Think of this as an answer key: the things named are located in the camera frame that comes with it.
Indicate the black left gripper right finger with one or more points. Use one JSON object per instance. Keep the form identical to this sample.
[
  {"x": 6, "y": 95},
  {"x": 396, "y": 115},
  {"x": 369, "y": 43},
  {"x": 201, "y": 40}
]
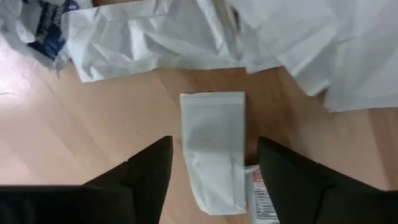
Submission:
[{"x": 311, "y": 193}]

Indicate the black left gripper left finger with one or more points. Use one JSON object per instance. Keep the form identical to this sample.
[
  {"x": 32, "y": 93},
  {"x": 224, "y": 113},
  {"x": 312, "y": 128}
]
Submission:
[{"x": 140, "y": 186}]

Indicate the small white gauze packet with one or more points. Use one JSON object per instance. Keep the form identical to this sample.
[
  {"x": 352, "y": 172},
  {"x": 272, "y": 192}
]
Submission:
[{"x": 214, "y": 140}]

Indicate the red barcode packet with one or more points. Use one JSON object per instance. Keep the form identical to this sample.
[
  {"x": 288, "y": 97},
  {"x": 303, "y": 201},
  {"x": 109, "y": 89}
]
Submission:
[{"x": 259, "y": 202}]

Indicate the large crumpled white packet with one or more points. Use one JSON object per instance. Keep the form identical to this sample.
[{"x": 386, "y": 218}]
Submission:
[
  {"x": 140, "y": 40},
  {"x": 342, "y": 46}
]

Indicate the blue print packet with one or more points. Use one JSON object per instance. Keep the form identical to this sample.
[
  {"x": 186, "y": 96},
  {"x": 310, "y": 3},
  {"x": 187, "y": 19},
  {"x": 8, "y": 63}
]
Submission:
[{"x": 51, "y": 40}]

